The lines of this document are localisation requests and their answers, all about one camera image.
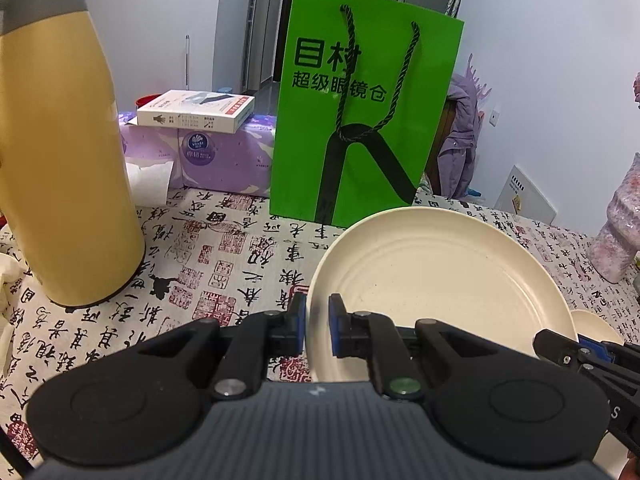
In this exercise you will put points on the yellow thermos jug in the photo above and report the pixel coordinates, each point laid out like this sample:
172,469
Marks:
60,160

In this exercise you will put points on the white sign board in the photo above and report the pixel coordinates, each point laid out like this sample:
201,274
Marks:
530,195

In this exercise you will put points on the white wall socket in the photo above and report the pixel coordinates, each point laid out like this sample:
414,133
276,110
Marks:
495,117

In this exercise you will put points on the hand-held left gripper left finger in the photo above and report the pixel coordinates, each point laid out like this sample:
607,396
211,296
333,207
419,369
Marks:
300,322

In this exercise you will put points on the cream round plate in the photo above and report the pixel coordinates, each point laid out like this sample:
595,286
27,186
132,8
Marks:
595,325
440,280

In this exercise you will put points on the green paper bag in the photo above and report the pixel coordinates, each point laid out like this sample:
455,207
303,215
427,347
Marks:
310,160

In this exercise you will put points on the white flat cardboard box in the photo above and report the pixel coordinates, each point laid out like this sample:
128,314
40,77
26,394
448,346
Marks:
195,112

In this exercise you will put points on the red plastic basin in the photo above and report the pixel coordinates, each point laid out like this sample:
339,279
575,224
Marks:
147,101

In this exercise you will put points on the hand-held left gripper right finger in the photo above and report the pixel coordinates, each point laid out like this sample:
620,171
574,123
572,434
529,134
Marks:
335,327

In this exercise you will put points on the brown wooden chair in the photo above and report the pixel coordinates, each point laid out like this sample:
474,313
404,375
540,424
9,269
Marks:
440,130

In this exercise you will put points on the purple padded jacket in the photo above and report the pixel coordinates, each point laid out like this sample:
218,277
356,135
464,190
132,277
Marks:
457,160

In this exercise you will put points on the dried pink flowers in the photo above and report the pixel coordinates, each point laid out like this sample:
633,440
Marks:
637,87

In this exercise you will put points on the white tissue paper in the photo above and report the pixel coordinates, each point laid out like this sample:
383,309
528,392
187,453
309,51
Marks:
150,182

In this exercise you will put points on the pink textured vase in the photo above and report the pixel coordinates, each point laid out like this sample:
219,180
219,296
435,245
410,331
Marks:
620,230

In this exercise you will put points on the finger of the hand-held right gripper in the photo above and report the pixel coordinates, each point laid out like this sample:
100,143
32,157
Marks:
557,347
597,352

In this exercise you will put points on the purple leaf wall decal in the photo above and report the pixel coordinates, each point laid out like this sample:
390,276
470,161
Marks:
477,82

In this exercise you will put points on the purple tissue pack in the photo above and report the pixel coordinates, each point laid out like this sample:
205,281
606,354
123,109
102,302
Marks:
225,160

